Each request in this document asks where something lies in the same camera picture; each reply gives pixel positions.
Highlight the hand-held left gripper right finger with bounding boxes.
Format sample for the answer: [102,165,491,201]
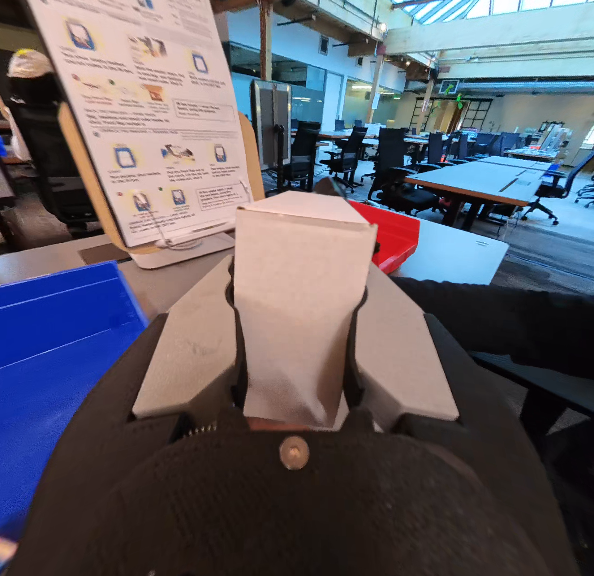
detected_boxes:
[345,264,461,431]

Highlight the wooden ceiling post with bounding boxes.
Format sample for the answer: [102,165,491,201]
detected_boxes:
[258,0,273,81]

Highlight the blue plastic bin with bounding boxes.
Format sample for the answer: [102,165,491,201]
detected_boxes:
[0,260,149,542]

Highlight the white domed cap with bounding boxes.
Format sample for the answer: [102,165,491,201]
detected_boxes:
[7,49,54,79]

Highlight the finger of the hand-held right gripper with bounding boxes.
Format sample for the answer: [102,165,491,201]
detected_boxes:
[315,177,348,199]

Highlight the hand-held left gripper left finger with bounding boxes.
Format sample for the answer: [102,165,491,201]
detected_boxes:
[131,255,248,424]

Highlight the printed instruction sheet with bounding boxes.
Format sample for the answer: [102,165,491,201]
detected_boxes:
[21,0,254,248]

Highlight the grey cabinet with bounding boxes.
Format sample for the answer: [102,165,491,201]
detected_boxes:
[251,79,293,169]

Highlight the wooden-edged table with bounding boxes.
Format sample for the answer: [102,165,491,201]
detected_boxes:
[404,156,564,208]

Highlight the white cardboard box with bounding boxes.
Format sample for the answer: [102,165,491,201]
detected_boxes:
[233,191,378,431]

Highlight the red plastic bin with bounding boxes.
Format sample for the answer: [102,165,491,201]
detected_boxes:
[348,200,421,274]

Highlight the row of black chairs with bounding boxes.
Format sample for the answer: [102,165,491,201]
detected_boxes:
[278,120,594,227]

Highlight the person's right forearm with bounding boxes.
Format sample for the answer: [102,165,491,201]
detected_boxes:
[390,276,594,378]

